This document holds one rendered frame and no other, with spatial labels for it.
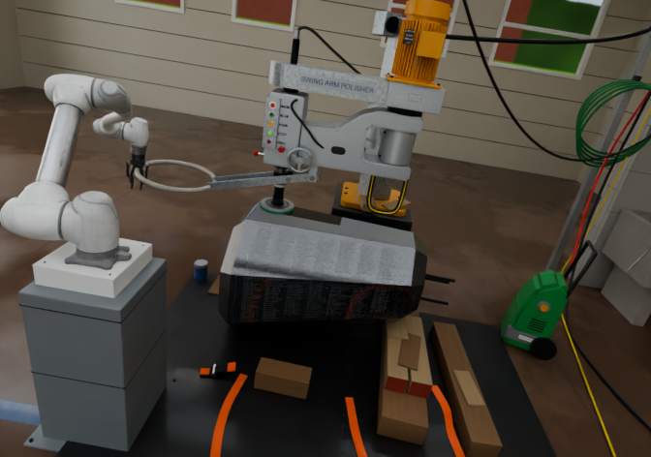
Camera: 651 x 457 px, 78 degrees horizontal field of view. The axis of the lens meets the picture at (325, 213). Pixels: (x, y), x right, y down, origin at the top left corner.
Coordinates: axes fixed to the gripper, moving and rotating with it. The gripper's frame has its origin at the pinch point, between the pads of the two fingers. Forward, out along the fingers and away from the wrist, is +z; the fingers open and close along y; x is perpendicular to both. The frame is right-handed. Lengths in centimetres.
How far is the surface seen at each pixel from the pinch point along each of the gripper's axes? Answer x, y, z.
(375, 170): -40, 134, -47
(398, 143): -41, 142, -66
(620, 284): -6, 414, 31
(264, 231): -45, 77, -1
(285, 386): -95, 98, 66
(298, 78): -26, 82, -86
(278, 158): -26, 80, -40
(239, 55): 608, 61, -26
